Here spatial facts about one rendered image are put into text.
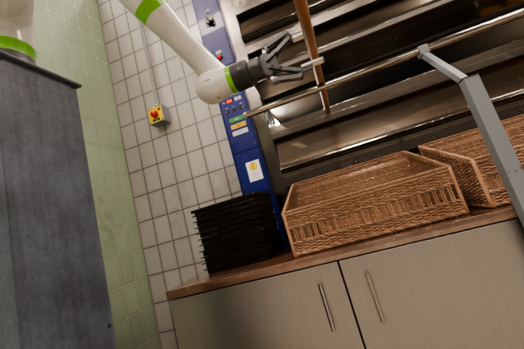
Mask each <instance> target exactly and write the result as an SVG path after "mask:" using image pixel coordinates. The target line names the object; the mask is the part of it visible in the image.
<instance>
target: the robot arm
mask: <svg viewBox="0 0 524 349"><path fill-rule="evenodd" d="M119 1H120V2H121V3H122V4H123V5H124V6H125V7H126V8H127V9H128V10H129V11H130V12H131V13H132V14H133V15H134V16H135V17H136V18H137V19H138V20H139V21H140V22H141V23H143V24H144V25H145V26H146V27H147V28H148V29H149V30H151V31H152V32H153V33H154V34H156V35H157V36H158V37H159V38H161V39H162V40H163V41H164V42H165V43H166V44H167V45H168V46H169V47H170V48H171V49H172V50H174V51H175V52H176V53H177V54H178V55H179V56H180V57H181V58H182V59H183V60H184V61H185V62H186V63H187V64H188V65H189V67H190V68H191V69H192V70H193V71H194V72H195V73H196V74H197V75H198V76H199V77H198V79H197V81H196V85H195V88H196V94H197V96H198V97H199V98H200V99H201V100H202V101H203V102H204V103H206V104H219V103H221V102H222V101H223V100H225V99H226V98H228V97H230V96H231V95H233V94H236V93H239V92H241V91H244V90H247V89H249V88H251V87H254V86H255V82H256V83H258V82H260V81H262V80H264V79H266V78H271V82H272V84H273V85H274V86H276V85H278V84H279V83H287V82H292V81H299V80H303V74H304V73H305V72H308V71H310V70H313V67H314V66H315V65H319V64H321V63H324V58H323V56H322V57H320V58H317V59H314V60H313V61H310V62H307V63H305V64H302V65H301V67H302V68H298V67H288V66H281V65H279V64H278V59H277V57H278V56H279V55H280V54H281V53H282V51H283V50H284V49H285V48H286V47H287V46H288V45H289V44H290V43H291V42H292V41H293V43H295V42H297V41H300V40H302V39H304V37H303V32H301V31H298V32H296V33H293V34H290V33H289V32H288V31H287V30H285V31H284V32H282V33H280V34H279V35H278V36H277V37H275V38H274V39H273V40H271V41H269V42H268V43H267V44H263V45H261V46H260V47H261V49H262V52H263V54H262V55H261V56H259V57H255V58H252V59H250V60H248V61H247V60H245V59H243V60H241V61H239V62H236V63H233V64H231V65H228V66H225V65H223V64H222V63H221V62H220V61H219V60H218V59H216V58H215V57H214V56H213V55H212V54H211V53H210V52H209V51H208V50H207V49H206V48H205V47H204V46H203V45H202V44H201V43H200V42H199V41H198V40H197V38H196V37H195V36H194V35H193V34H192V33H191V31H190V30H189V29H188V28H187V26H186V25H185V24H184V22H183V21H182V20H181V19H180V18H179V17H178V15H177V14H176V13H175V11H174V10H173V8H172V7H171V6H170V5H169V4H168V3H167V2H166V0H119ZM33 17H34V0H0V50H1V51H4V52H6V53H9V54H11V55H14V56H16V57H17V58H21V59H23V60H25V61H27V62H30V63H32V64H35V65H36V59H37V50H36V44H35V37H34V26H33ZM278 44H279V45H278ZM276 45H278V46H277V47H276V48H275V49H274V50H273V51H272V52H271V53H270V54H268V53H267V52H268V51H269V50H271V49H272V48H274V47H275V46H276ZM276 72H279V73H283V72H284V73H293V74H295V75H289V76H279V77H276V76H275V77H274V75H275V74H276Z"/></svg>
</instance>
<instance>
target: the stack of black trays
mask: <svg viewBox="0 0 524 349"><path fill-rule="evenodd" d="M270 195H272V193H271V192H251V193H248V194H245V195H243V196H238V197H235V198H233V199H228V200H225V201H223V202H219V203H215V204H213V205H209V206H205V207H203V208H199V209H197V210H193V211H191V214H193V213H195V216H193V217H196V220H197V221H196V222H193V224H194V223H196V224H197V226H198V227H197V228H194V229H198V230H199V235H200V238H201V239H199V240H197V241H200V240H201V241H202V244H203V245H200V246H204V250H203V251H201V252H202V253H203V254H204V257H201V259H202V258H204V259H205V263H203V264H202V265H204V264H206V267H207V268H206V269H205V270H207V272H208V274H212V273H217V272H221V271H224V270H230V269H233V268H236V267H240V266H245V265H248V264H251V263H257V262H260V261H264V260H267V259H270V258H271V257H273V256H274V255H275V254H276V253H278V252H279V251H280V250H282V249H283V248H284V245H283V244H285V242H284V241H283V238H285V237H282V238H281V233H282V232H279V233H278V229H279V228H280V227H278V225H277V223H279V222H277V219H276V218H277V217H276V216H275V213H277V212H274V210H273V208H275V207H273V205H272V203H274V202H272V203H271V199H272V197H270ZM276 222H277V223H276ZM201 232H202V233H201ZM196 235H198V234H196ZM201 252H199V253H201ZM205 270H204V271H205Z"/></svg>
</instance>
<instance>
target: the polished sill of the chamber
mask: <svg viewBox="0 0 524 349"><path fill-rule="evenodd" d="M523 47H524V38H522V39H519V40H516V41H513V42H511V43H508V44H504V45H501V46H500V47H497V48H493V49H490V50H489V51H485V52H482V53H479V54H477V55H474V56H471V57H468V58H464V59H463V60H460V61H457V62H453V63H451V64H449V65H451V66H452V67H454V68H456V69H462V68H465V67H467V66H470V65H474V64H476V63H478V62H482V61H485V60H487V59H490V58H493V57H496V56H498V55H503V54H505V53H508V52H510V51H514V50H516V49H519V48H523ZM442 75H444V73H442V72H441V71H439V70H438V69H434V70H431V71H429V72H425V73H423V74H420V75H418V76H414V77H412V78H409V79H405V80H403V81H401V82H398V83H394V84H391V85H389V86H386V87H383V88H380V89H378V90H375V91H372V92H369V93H365V94H364V95H361V96H358V97H354V98H352V99H350V100H346V101H343V102H341V103H338V104H335V105H332V106H330V107H327V108H324V109H321V110H319V111H315V112H313V113H310V114H308V115H304V116H301V117H299V118H295V119H293V120H290V121H288V122H284V123H281V124H279V125H276V126H273V127H270V128H269V129H270V133H271V135H272V134H275V133H277V132H280V131H283V130H286V129H290V128H292V127H295V126H297V125H301V124H303V123H306V122H310V121H313V120H315V119H317V118H321V117H324V116H326V115H330V114H333V113H335V112H337V111H341V110H344V109H346V108H350V107H352V106H355V105H357V104H361V103H364V102H367V101H369V100H373V99H375V98H378V97H382V96H384V95H386V94H389V93H393V92H395V91H398V90H402V89H404V88H406V87H409V86H413V85H416V84H418V83H421V82H424V81H427V80H429V79H433V78H436V77H438V76H442Z"/></svg>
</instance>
